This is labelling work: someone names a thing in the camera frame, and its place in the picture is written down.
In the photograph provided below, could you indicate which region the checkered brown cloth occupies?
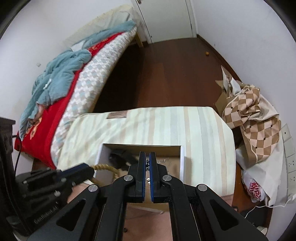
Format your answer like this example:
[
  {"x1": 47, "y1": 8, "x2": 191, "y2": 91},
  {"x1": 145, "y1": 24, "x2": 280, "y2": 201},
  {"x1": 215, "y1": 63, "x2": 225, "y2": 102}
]
[{"x1": 215, "y1": 67, "x2": 281, "y2": 166}]

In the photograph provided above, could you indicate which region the striped cream mattress pad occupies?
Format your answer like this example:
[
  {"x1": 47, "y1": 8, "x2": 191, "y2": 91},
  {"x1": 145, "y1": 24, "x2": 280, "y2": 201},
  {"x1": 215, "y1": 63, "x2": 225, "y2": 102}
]
[{"x1": 52, "y1": 106, "x2": 236, "y2": 196}]

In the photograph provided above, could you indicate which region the teal blue quilt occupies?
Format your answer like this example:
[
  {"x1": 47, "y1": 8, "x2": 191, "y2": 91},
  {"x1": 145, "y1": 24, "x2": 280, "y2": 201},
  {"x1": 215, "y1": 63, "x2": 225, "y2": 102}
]
[{"x1": 18, "y1": 20, "x2": 136, "y2": 140}]

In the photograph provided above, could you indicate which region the white door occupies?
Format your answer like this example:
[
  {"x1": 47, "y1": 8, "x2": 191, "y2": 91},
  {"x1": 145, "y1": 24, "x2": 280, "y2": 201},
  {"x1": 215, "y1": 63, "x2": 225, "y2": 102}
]
[{"x1": 132, "y1": 0, "x2": 197, "y2": 44}]

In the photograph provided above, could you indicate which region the white cardboard box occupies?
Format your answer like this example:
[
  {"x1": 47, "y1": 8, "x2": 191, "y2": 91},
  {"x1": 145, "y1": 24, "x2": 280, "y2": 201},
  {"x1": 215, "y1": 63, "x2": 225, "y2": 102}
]
[{"x1": 93, "y1": 143, "x2": 186, "y2": 214}]

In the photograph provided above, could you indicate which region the red blanket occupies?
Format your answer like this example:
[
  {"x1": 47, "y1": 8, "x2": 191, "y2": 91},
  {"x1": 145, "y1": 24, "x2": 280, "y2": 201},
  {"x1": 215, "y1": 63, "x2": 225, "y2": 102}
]
[{"x1": 14, "y1": 32, "x2": 123, "y2": 170}]

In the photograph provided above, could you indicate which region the checkered white mattress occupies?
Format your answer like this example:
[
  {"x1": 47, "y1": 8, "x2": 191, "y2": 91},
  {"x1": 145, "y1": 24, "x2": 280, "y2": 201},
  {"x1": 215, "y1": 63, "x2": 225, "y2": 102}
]
[{"x1": 50, "y1": 26, "x2": 137, "y2": 166}]

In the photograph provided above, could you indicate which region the white plastic bag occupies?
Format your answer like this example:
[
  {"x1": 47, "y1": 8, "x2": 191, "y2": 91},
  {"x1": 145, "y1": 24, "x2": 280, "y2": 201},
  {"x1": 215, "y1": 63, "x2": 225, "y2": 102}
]
[{"x1": 236, "y1": 133, "x2": 294, "y2": 207}]

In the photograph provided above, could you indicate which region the white cup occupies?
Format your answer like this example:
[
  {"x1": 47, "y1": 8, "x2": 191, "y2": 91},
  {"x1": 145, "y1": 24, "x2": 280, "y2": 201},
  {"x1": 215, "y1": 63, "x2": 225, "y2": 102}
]
[{"x1": 257, "y1": 226, "x2": 268, "y2": 235}]

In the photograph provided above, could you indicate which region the black item in box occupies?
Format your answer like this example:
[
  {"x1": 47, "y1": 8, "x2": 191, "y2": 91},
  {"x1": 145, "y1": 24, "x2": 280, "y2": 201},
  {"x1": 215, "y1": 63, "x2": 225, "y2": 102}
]
[{"x1": 109, "y1": 149, "x2": 138, "y2": 168}]

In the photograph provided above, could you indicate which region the wooden bead bracelet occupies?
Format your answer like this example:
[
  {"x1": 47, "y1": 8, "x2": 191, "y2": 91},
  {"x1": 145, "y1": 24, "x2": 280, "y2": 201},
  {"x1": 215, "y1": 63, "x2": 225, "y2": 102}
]
[{"x1": 89, "y1": 163, "x2": 121, "y2": 180}]

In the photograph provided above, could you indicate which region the white power strip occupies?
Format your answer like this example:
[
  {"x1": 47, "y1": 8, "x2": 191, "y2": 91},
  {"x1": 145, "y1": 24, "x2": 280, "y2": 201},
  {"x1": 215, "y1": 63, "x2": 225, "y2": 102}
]
[{"x1": 281, "y1": 124, "x2": 295, "y2": 200}]

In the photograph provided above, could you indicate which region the pink table cloth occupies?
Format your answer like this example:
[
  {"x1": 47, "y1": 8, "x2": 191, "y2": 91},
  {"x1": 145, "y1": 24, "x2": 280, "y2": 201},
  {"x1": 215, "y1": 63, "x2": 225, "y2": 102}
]
[{"x1": 67, "y1": 181, "x2": 234, "y2": 241}]

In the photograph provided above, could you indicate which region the white charging cable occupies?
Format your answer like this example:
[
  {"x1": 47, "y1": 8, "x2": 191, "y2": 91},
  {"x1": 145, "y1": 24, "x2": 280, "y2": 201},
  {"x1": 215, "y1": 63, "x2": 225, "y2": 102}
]
[{"x1": 244, "y1": 193, "x2": 296, "y2": 219}]

